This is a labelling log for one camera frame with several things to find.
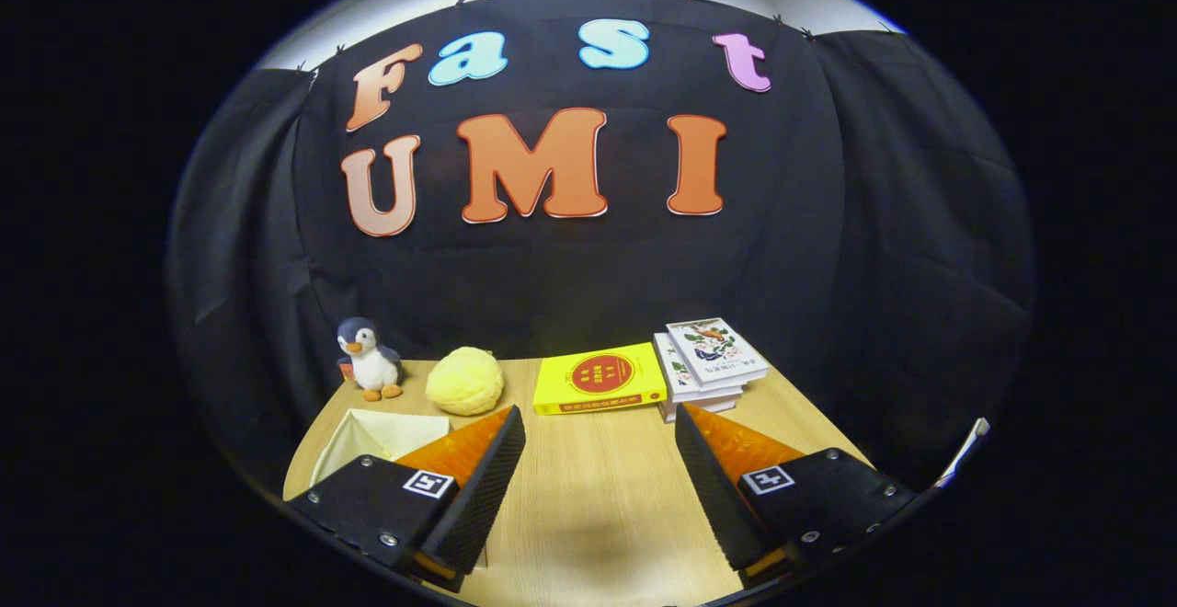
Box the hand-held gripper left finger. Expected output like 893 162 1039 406
287 405 527 590

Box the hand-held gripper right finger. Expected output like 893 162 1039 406
675 403 920 588

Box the beige fabric storage box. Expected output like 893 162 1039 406
311 408 453 488

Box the white paperback book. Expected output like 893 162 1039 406
658 394 741 424
653 332 746 404

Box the yellow round plush bread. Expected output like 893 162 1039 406
425 346 506 417

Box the white illustrated cover book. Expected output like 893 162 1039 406
666 316 771 387

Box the yellow book with red label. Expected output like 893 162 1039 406
533 342 668 416

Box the penguin plush toy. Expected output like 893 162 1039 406
336 316 406 403

